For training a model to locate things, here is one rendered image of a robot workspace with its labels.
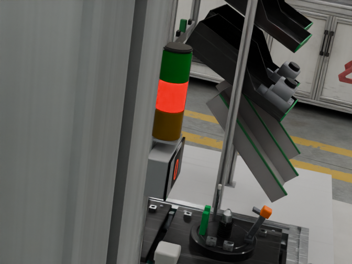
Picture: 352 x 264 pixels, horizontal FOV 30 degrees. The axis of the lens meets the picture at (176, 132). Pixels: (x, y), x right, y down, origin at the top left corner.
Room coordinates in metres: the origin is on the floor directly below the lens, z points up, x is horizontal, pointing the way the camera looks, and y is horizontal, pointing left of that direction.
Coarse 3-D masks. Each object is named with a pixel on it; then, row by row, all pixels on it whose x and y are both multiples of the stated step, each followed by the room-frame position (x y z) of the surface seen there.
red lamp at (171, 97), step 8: (160, 80) 1.02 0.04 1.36; (160, 88) 1.01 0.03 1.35; (168, 88) 1.00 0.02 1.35; (176, 88) 1.01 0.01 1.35; (184, 88) 1.01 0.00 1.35; (160, 96) 1.01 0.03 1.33; (168, 96) 1.00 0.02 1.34; (176, 96) 1.01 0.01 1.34; (184, 96) 1.02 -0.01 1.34; (160, 104) 1.01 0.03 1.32; (168, 104) 1.00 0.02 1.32; (176, 104) 1.01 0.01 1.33; (184, 104) 1.02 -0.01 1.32; (176, 112) 1.01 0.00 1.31
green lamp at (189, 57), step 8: (168, 56) 1.01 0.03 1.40; (176, 56) 1.00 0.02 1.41; (184, 56) 1.01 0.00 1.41; (168, 64) 1.01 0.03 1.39; (176, 64) 1.00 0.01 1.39; (184, 64) 1.01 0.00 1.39; (160, 72) 1.02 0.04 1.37; (168, 72) 1.01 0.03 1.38; (176, 72) 1.00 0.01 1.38; (184, 72) 1.01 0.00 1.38; (168, 80) 1.00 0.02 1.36; (176, 80) 1.00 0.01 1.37; (184, 80) 1.01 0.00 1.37
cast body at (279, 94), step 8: (280, 80) 1.44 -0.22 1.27; (288, 80) 1.44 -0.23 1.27; (264, 88) 1.46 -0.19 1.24; (272, 88) 1.44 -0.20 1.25; (280, 88) 1.43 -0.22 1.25; (288, 88) 1.42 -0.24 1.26; (296, 88) 1.45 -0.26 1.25; (264, 96) 1.44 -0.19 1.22; (272, 96) 1.43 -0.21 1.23; (280, 96) 1.43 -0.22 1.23; (288, 96) 1.42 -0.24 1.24; (280, 104) 1.43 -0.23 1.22; (288, 104) 1.42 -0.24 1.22
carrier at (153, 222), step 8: (160, 208) 1.31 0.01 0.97; (168, 208) 1.31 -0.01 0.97; (152, 216) 1.27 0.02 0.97; (160, 216) 1.27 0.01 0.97; (152, 224) 1.23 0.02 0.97; (160, 224) 1.24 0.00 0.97; (144, 232) 1.20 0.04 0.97; (152, 232) 1.20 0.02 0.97; (160, 232) 1.23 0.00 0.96; (144, 240) 1.16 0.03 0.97; (152, 240) 1.17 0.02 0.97; (144, 248) 1.13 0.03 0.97; (152, 248) 1.16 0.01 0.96; (144, 256) 1.11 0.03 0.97
